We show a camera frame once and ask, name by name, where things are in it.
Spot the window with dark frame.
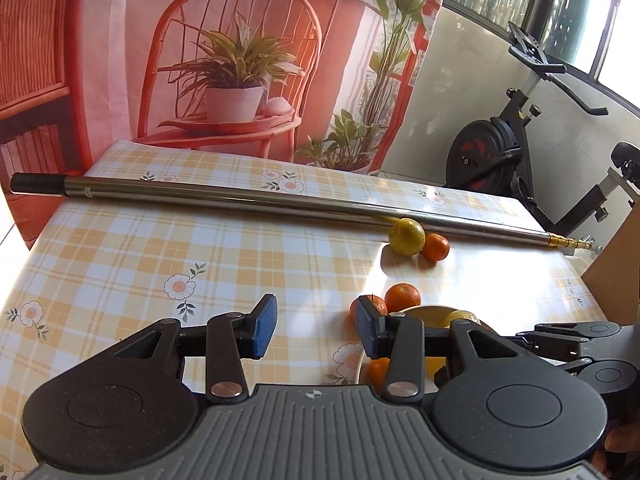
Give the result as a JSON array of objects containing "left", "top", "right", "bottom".
[{"left": 442, "top": 0, "right": 640, "bottom": 107}]

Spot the large yellow lemon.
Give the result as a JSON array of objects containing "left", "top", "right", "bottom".
[{"left": 405, "top": 306, "right": 453, "bottom": 377}]

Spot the small yellow-green lemon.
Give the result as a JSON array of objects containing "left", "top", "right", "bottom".
[{"left": 389, "top": 218, "right": 426, "bottom": 256}]

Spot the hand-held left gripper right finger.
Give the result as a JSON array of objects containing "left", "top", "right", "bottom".
[{"left": 353, "top": 297, "right": 526, "bottom": 405}]

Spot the person's right hand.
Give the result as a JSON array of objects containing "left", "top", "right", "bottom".
[{"left": 601, "top": 422, "right": 640, "bottom": 480}]

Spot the printed chair and plants backdrop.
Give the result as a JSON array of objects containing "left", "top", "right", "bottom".
[{"left": 0, "top": 0, "right": 452, "bottom": 253}]

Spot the small orange mandarin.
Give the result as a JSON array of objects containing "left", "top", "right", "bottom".
[
  {"left": 349, "top": 294, "right": 389, "bottom": 330},
  {"left": 384, "top": 283, "right": 423, "bottom": 314},
  {"left": 367, "top": 357, "right": 391, "bottom": 387},
  {"left": 423, "top": 233, "right": 451, "bottom": 264}
]

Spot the telescopic metal pole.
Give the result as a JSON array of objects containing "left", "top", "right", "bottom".
[{"left": 9, "top": 172, "right": 602, "bottom": 254}]

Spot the large yellow-orange orange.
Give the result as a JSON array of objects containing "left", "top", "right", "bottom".
[{"left": 444, "top": 309, "right": 482, "bottom": 327}]

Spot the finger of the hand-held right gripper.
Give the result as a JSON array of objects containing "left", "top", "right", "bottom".
[
  {"left": 530, "top": 344, "right": 601, "bottom": 374},
  {"left": 516, "top": 322, "right": 623, "bottom": 347}
]

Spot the white plate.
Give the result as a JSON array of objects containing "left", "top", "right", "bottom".
[{"left": 355, "top": 304, "right": 482, "bottom": 387}]

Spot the black exercise bike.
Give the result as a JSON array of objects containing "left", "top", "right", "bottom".
[{"left": 440, "top": 20, "right": 640, "bottom": 257}]

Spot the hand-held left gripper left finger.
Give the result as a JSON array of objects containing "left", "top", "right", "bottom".
[{"left": 112, "top": 294, "right": 279, "bottom": 405}]

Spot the yellow checked floral tablecloth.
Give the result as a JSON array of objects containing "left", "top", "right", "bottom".
[{"left": 0, "top": 139, "right": 613, "bottom": 480}]

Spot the brown cardboard box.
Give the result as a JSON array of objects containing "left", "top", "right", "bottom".
[{"left": 581, "top": 219, "right": 640, "bottom": 322}]

